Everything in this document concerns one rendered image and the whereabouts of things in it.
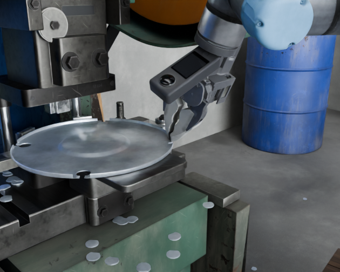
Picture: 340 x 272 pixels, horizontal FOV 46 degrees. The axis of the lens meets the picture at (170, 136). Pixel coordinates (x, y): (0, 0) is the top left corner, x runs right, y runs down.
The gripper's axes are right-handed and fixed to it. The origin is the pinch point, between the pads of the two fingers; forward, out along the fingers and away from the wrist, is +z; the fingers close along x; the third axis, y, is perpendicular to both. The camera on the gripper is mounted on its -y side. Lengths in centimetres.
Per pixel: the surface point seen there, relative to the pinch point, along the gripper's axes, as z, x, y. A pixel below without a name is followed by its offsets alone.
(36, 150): 7.3, 12.5, -19.0
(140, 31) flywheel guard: 0.2, 36.4, 24.2
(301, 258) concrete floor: 75, -26, 90
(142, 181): -1.7, -7.6, -14.3
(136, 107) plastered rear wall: 95, 102, 113
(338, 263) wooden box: 32, -36, 47
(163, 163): -1.0, -5.7, -7.7
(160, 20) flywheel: -6.2, 30.5, 23.6
